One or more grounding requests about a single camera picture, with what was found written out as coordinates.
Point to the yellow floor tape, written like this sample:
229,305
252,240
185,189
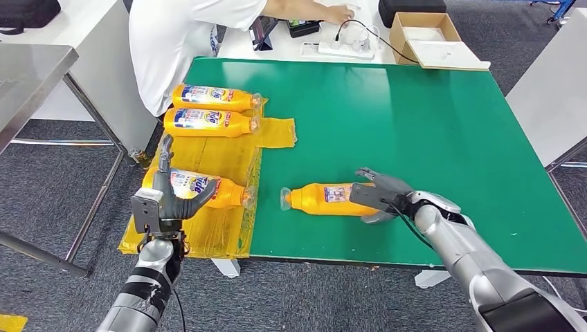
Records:
11,324

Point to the white power strip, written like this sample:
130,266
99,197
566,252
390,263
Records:
348,50

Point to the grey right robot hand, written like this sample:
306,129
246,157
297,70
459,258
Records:
390,183

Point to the orange bottle clear cap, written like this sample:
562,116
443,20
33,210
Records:
224,192
316,201
211,98
206,123

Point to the black green electronic device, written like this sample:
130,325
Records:
303,27

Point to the white table foot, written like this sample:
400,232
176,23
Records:
431,278
227,268

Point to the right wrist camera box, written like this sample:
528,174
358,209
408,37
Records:
374,197

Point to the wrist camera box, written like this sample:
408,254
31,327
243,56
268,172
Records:
374,197
146,211

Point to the blue metal frame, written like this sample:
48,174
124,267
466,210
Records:
557,9

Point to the black hard case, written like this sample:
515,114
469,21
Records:
410,10

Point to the white desk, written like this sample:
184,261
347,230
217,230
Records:
284,50

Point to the steel table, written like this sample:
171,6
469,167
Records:
27,77

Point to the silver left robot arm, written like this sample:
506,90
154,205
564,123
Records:
142,293

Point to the black tablet on stand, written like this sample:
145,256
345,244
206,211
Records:
262,32

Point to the person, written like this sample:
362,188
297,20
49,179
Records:
174,46

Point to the black bag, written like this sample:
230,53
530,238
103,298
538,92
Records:
23,13

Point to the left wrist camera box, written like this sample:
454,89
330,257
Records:
146,211

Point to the open cardboard box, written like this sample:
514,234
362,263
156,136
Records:
429,45

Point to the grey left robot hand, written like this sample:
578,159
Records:
176,204

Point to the white table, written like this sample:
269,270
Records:
548,91
101,82

